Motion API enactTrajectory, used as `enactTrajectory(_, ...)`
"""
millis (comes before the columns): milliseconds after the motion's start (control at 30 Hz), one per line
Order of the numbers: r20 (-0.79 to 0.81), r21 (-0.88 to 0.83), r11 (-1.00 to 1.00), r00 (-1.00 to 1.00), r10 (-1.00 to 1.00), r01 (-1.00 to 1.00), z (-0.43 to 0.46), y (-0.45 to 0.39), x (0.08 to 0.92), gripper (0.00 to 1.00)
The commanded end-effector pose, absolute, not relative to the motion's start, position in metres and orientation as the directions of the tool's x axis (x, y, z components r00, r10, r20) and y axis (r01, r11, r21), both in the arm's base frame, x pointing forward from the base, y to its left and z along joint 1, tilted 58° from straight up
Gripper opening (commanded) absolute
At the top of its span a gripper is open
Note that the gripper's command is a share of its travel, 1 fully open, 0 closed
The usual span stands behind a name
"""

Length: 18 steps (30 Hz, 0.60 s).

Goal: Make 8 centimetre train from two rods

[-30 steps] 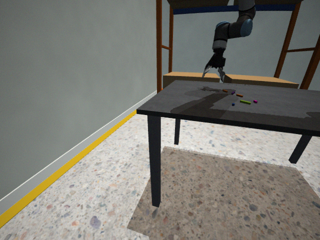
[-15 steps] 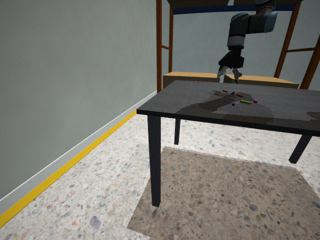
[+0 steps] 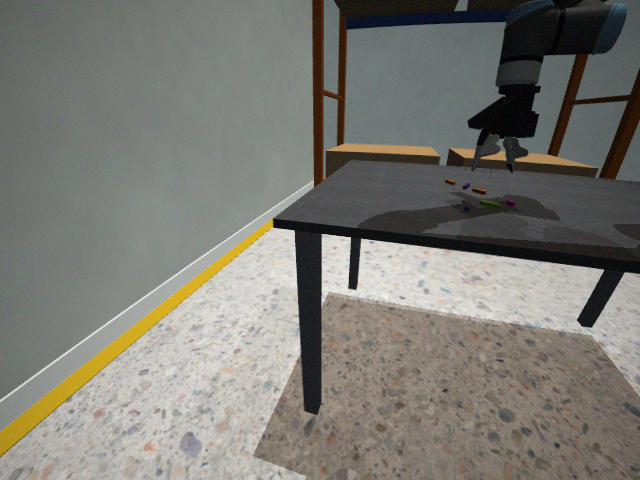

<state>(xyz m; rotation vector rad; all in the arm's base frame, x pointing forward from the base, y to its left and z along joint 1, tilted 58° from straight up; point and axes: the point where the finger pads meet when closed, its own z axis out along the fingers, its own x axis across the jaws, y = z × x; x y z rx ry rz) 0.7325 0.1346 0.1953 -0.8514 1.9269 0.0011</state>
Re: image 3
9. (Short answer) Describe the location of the lime green rod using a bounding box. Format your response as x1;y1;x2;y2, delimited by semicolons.
480;200;502;209

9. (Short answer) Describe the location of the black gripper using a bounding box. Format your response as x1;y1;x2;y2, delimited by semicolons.
471;84;541;172

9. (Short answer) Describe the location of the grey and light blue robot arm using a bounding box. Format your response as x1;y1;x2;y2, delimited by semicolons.
468;0;627;130

